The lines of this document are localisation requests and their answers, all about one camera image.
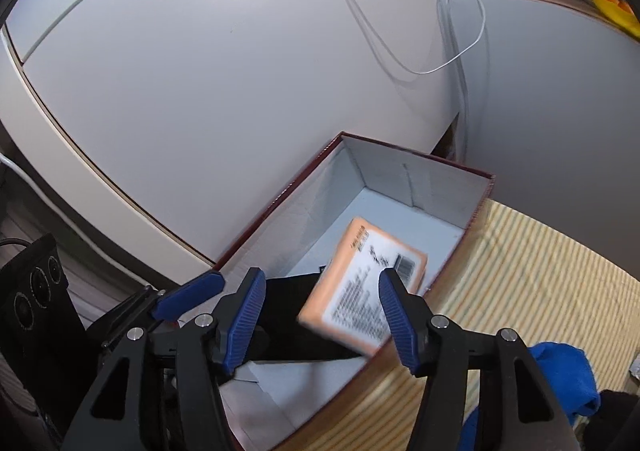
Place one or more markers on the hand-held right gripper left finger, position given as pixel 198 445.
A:
pixel 244 323

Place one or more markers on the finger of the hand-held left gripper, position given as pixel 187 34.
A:
pixel 190 297

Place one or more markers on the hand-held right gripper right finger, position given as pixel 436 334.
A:
pixel 398 326

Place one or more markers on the black cloth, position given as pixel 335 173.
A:
pixel 290 311

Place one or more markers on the orange labelled packet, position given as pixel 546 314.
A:
pixel 350 276

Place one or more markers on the dark red cardboard box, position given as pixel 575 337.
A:
pixel 400 171

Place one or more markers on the blue cloth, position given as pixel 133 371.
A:
pixel 565 371

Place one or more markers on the black knit hat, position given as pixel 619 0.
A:
pixel 617 411

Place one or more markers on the yellow striped tablecloth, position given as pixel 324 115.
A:
pixel 525 271

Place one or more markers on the black speaker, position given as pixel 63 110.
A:
pixel 35 331

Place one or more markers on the yellow bowl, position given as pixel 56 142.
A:
pixel 617 18

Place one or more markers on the white wall pipe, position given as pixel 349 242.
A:
pixel 457 81

